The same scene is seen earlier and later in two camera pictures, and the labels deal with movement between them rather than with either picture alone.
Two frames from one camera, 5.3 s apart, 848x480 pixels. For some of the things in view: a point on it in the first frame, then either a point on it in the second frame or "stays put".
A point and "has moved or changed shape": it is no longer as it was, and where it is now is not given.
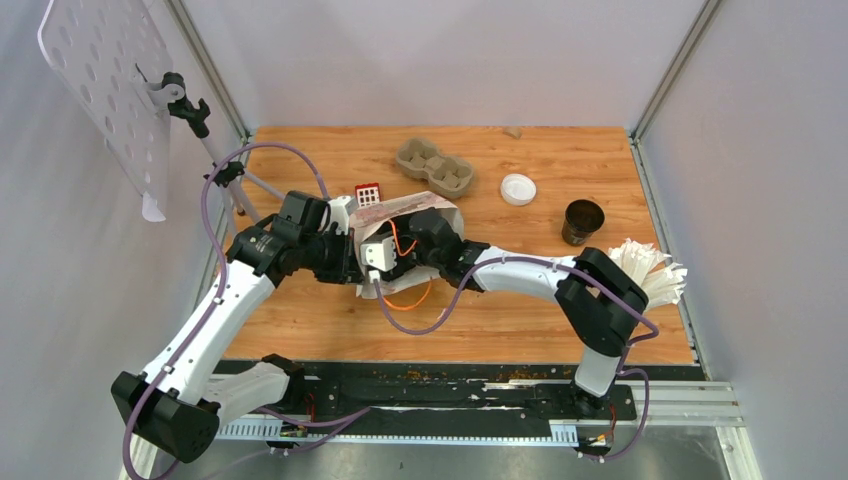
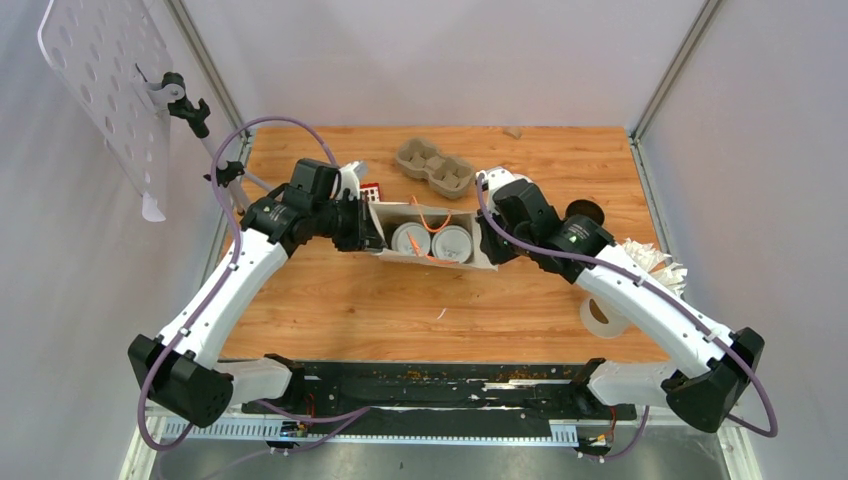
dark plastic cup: (581, 218) stays put
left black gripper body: (332, 257) to (349, 218)
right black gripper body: (422, 257) to (498, 247)
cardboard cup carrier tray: (448, 176) stays put
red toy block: (368, 194) stays put
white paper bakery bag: (365, 221) has moved or changed shape
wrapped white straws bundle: (662, 284) stays put
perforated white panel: (109, 50) stays put
